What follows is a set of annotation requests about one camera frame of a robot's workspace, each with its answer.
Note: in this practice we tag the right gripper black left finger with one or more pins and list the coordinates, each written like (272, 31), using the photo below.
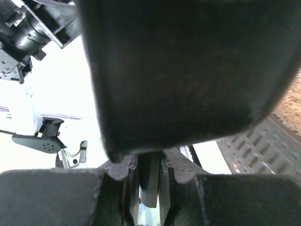
(105, 196)

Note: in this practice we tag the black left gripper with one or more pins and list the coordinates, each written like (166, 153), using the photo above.
(30, 27)

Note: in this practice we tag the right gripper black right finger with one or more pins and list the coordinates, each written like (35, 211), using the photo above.
(190, 196)

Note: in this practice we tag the brown translucent litter box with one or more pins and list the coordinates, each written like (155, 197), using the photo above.
(269, 148)

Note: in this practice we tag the black slotted litter scoop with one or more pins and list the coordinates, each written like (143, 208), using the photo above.
(176, 72)

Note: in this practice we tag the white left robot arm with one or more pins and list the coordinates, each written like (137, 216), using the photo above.
(31, 130)

